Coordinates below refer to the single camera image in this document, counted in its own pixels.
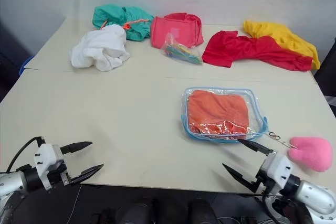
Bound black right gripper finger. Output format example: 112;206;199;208
237;138;277;156
222;163;260;194

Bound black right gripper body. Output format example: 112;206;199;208
251;172;274;196

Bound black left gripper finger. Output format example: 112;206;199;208
69;163;105;186
60;141;93;155

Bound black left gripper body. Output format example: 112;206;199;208
48;163;74;187

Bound clear pouch with orange cloth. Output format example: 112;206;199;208
180;86;269;145

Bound orange cloth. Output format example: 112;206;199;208
187;89;250;140

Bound clear bag of colourful items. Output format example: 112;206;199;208
160;32;204;66

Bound pink plush toy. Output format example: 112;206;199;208
287;136;333;173

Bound dark chair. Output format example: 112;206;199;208
313;47;336;119

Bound red garment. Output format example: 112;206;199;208
202;30;314;72

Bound white crumpled garment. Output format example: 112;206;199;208
69;24;131;72

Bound yellow garment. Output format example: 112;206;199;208
243;19;321;70

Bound teal green garment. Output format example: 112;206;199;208
92;3;155;42

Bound coral pink garment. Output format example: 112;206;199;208
150;12;205;49

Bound metal zipper pull chain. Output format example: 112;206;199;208
265;130;299;149

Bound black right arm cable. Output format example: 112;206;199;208
261;194;292;224

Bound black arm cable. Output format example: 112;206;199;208
261;194;292;224
6;136;44;173

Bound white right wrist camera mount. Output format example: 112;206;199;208
258;152;292;191

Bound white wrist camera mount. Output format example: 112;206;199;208
33;143;67;191
258;152;292;191

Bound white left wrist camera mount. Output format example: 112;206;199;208
33;143;67;191

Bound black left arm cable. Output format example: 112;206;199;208
6;136;44;173

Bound orange drawstring cord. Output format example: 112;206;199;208
100;18;151;30

